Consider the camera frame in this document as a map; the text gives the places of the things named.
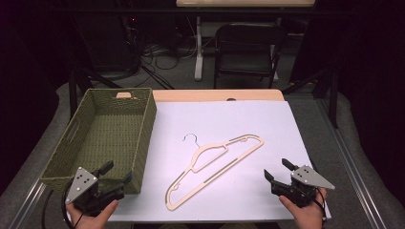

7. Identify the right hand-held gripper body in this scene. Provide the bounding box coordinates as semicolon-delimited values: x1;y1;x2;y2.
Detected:
270;164;336;208

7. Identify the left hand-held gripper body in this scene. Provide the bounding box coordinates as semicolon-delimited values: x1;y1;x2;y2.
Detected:
64;166;125;218

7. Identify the green woven basket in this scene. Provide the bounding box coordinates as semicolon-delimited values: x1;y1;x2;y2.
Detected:
39;87;158;196

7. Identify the beige clothes hanger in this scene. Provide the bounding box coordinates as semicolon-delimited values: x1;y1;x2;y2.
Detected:
164;133;266;212

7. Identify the person's right hand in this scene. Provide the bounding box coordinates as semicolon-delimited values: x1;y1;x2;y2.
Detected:
278;187;329;229

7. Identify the person's left hand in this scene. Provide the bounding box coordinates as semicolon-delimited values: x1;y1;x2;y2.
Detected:
66;199;120;229

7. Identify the black metal stand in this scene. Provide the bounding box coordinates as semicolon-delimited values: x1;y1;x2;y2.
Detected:
281;68;340;130
68;66;123;119

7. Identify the light wooden tabletop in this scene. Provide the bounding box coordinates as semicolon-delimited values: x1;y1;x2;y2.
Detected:
115;89;286;103

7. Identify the black folding chair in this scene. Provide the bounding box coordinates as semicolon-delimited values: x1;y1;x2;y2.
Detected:
213;22;287;90

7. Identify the white table leg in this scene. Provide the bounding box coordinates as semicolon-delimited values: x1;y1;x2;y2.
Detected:
194;16;204;82

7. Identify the black cable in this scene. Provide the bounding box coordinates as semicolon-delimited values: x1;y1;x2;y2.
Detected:
41;189;54;229
60;179;84;229

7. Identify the bundle of floor cables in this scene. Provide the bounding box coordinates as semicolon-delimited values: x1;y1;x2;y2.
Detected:
127;16;199;90

